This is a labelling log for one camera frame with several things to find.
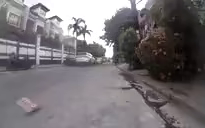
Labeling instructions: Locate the white slatted fence with pillars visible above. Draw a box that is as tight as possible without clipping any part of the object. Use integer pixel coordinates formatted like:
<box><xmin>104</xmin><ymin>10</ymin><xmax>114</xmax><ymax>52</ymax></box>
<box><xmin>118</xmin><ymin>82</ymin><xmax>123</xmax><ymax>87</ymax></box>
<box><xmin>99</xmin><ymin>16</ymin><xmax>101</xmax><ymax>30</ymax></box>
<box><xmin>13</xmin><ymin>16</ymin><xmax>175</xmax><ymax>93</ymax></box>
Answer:
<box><xmin>0</xmin><ymin>35</ymin><xmax>76</xmax><ymax>66</ymax></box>

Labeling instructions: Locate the flowering bush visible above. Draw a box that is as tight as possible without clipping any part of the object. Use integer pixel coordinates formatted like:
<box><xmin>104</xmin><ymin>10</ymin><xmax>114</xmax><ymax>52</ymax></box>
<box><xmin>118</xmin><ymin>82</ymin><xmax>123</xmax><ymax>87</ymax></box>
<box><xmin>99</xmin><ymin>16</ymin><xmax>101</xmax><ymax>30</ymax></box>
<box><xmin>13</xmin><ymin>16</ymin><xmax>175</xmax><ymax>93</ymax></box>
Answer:
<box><xmin>134</xmin><ymin>28</ymin><xmax>178</xmax><ymax>81</ymax></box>

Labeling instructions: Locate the grey concrete pavement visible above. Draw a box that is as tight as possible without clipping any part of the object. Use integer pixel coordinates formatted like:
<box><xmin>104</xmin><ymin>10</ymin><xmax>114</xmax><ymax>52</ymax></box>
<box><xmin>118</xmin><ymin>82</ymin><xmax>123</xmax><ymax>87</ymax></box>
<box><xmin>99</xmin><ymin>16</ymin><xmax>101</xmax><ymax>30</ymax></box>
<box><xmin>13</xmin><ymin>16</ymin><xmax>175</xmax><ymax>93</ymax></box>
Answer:
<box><xmin>118</xmin><ymin>63</ymin><xmax>205</xmax><ymax>128</ymax></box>

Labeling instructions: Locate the grey asphalt road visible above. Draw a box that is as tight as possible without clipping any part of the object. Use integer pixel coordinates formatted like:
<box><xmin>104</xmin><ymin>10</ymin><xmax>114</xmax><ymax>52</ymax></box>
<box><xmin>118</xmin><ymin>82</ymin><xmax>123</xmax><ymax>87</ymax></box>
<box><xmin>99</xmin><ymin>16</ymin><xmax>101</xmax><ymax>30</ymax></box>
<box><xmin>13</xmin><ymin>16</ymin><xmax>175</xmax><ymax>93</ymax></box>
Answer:
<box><xmin>0</xmin><ymin>63</ymin><xmax>168</xmax><ymax>128</ymax></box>

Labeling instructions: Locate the tall palm tree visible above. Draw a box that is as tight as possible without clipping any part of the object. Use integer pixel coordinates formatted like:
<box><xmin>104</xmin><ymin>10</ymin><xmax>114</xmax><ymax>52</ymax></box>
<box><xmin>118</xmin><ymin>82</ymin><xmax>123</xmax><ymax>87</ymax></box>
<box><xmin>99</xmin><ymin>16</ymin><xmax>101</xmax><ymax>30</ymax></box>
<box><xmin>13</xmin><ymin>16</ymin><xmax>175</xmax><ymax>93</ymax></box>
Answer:
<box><xmin>67</xmin><ymin>16</ymin><xmax>87</xmax><ymax>56</ymax></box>

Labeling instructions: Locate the pale multi-storey building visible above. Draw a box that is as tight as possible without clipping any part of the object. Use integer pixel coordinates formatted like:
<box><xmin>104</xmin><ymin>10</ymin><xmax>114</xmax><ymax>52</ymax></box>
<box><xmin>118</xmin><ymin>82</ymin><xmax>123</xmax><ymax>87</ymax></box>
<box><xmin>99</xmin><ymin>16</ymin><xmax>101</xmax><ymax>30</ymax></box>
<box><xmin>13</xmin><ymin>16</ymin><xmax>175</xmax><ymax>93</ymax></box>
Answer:
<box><xmin>0</xmin><ymin>0</ymin><xmax>65</xmax><ymax>45</ymax></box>

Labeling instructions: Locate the large dark tree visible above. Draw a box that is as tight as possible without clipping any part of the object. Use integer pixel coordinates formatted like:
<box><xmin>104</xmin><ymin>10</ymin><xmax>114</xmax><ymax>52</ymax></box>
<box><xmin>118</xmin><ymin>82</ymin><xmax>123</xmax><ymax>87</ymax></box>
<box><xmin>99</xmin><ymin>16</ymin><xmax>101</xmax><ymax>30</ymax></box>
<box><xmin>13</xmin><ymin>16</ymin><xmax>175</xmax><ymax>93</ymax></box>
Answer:
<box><xmin>99</xmin><ymin>6</ymin><xmax>142</xmax><ymax>64</ymax></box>

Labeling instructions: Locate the dark low bush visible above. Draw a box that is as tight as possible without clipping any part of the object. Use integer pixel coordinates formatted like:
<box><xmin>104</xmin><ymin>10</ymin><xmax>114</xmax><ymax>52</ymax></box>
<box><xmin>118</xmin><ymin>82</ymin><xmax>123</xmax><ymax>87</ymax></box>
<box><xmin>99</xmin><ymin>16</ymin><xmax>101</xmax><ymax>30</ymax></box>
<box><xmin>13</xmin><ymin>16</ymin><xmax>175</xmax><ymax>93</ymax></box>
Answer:
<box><xmin>4</xmin><ymin>58</ymin><xmax>33</xmax><ymax>71</ymax></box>

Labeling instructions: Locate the white car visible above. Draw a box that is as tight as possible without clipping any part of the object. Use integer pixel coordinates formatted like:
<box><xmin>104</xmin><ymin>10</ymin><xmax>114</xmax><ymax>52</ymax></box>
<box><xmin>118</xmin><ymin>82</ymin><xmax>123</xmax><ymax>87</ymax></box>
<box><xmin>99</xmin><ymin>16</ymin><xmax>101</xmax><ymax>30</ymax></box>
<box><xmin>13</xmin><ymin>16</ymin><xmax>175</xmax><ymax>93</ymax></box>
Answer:
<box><xmin>74</xmin><ymin>52</ymin><xmax>95</xmax><ymax>65</ymax></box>

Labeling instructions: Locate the dark kerb gutter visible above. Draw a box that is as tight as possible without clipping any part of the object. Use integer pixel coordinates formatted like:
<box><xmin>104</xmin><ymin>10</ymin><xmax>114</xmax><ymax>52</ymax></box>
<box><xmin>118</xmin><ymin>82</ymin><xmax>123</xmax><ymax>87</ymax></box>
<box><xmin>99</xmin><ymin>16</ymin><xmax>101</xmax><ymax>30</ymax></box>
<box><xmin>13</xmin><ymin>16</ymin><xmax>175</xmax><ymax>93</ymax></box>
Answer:
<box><xmin>118</xmin><ymin>68</ymin><xmax>184</xmax><ymax>128</ymax></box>

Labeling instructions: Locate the green bush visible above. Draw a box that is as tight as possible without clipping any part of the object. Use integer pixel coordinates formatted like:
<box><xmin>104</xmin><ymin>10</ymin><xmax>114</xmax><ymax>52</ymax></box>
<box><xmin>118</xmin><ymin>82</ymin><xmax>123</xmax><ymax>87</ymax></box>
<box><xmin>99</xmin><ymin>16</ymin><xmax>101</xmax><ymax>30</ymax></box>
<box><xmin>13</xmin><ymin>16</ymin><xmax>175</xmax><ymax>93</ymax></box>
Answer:
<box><xmin>118</xmin><ymin>27</ymin><xmax>140</xmax><ymax>69</ymax></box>

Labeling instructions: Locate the pale flat debris piece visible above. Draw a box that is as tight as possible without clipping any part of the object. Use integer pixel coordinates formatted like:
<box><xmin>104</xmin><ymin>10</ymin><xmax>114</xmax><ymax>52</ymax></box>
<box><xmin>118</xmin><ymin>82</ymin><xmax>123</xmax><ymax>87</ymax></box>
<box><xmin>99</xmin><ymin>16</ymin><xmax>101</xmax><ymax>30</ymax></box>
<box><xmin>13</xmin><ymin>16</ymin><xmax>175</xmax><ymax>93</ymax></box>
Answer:
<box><xmin>15</xmin><ymin>97</ymin><xmax>40</xmax><ymax>114</ymax></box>

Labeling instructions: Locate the dark car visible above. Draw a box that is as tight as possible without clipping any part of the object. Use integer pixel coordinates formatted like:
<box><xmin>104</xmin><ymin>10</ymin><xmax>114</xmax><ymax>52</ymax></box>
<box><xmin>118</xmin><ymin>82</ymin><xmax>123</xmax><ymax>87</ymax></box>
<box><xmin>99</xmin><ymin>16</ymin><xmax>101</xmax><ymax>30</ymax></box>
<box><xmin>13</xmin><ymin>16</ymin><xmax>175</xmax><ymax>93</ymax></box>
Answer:
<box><xmin>63</xmin><ymin>54</ymin><xmax>78</xmax><ymax>66</ymax></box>

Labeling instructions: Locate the small palm tree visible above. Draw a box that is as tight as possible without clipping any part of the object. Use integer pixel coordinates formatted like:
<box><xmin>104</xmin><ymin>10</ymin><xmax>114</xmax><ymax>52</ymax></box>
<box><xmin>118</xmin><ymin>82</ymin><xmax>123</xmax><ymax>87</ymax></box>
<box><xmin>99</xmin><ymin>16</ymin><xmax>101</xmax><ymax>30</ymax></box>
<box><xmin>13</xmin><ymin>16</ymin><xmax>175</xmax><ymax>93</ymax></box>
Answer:
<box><xmin>79</xmin><ymin>24</ymin><xmax>93</xmax><ymax>43</ymax></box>

